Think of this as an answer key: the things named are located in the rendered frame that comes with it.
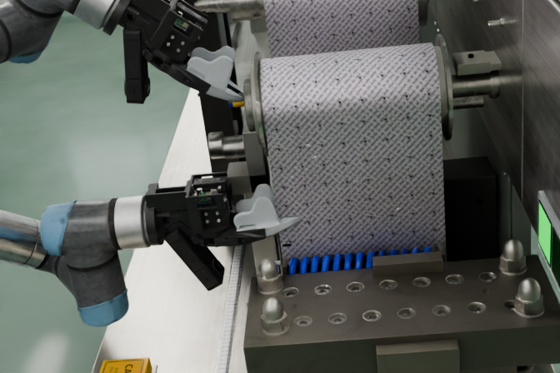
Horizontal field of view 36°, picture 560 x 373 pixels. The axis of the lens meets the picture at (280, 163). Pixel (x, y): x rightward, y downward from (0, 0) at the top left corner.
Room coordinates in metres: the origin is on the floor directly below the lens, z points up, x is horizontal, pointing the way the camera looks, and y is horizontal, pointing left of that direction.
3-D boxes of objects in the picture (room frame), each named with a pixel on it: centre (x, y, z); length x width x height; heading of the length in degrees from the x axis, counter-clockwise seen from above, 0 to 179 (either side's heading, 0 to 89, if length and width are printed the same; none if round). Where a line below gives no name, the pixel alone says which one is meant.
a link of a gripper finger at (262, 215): (1.06, 0.03, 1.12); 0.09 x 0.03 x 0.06; 84
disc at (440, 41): (1.12, -0.24, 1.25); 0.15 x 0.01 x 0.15; 175
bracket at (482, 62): (1.11, -0.28, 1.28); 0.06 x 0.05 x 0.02; 85
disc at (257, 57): (1.14, 0.01, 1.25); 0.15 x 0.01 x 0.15; 175
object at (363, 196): (1.07, -0.10, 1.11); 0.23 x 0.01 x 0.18; 85
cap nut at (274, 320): (0.91, 0.03, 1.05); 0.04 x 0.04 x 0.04
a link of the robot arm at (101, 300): (1.12, 0.30, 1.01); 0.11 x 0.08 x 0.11; 31
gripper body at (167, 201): (1.09, 0.13, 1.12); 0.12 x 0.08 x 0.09; 85
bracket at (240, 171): (1.18, 0.05, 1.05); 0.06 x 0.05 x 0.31; 85
